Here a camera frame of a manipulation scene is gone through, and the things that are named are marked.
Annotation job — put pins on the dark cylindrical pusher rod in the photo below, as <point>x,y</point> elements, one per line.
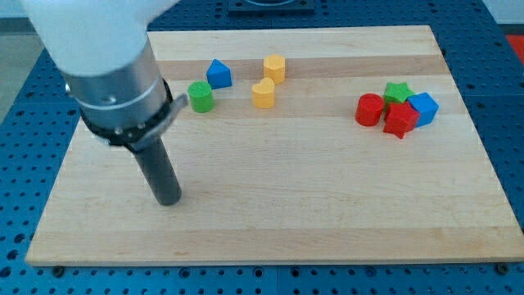
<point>158,171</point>

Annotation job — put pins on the yellow hexagon block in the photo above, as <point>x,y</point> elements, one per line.
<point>274,67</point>

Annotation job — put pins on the green star block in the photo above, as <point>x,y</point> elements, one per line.
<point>397,93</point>

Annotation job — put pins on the blue triangular prism block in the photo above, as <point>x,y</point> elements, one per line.
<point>219,75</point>

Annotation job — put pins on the yellow heart block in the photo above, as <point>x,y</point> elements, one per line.
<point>263,94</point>

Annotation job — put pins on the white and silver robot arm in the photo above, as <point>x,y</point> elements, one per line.
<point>102,49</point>

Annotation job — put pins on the red star block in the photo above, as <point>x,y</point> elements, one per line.
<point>400,118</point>

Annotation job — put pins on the blue cube block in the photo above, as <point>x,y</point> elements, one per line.
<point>426,106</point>

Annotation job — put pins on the green cylinder block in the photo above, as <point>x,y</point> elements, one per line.
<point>201,96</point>

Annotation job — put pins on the red cylinder block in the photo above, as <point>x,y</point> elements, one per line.
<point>369,109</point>

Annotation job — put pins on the wooden board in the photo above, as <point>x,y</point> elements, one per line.
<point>299,183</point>

